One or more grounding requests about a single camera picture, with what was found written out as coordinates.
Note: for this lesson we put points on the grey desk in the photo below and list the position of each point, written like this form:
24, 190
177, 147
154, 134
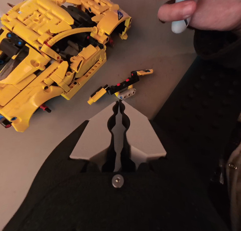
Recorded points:
150, 50

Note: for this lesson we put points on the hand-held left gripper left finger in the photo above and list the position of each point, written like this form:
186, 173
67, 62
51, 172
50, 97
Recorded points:
92, 140

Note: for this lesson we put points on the yellow black brick bumper assembly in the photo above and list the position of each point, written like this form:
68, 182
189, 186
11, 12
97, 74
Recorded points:
122, 85

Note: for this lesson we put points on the dark fleece-lined jacket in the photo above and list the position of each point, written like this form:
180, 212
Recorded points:
235, 187

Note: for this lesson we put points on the yellow toy brick car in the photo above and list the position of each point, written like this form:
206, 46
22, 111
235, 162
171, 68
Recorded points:
28, 95

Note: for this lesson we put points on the person's right forearm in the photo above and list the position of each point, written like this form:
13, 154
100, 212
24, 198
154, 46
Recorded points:
216, 46

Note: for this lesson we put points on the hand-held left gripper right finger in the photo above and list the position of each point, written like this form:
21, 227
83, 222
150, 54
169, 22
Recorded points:
145, 138

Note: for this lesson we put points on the black dimpled mat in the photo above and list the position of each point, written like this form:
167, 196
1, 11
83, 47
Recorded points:
188, 112

